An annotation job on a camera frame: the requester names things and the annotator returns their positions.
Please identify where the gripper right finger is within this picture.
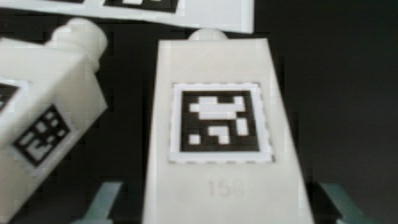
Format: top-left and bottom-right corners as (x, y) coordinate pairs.
(315, 183), (379, 224)

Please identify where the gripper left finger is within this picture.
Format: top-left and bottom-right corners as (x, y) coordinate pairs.
(70, 182), (122, 224)

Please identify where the white stool leg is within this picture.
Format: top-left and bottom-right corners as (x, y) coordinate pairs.
(0, 18), (106, 224)
(141, 29), (314, 224)

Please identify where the white marker base plate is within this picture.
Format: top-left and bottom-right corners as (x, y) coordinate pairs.
(0, 0), (253, 33)

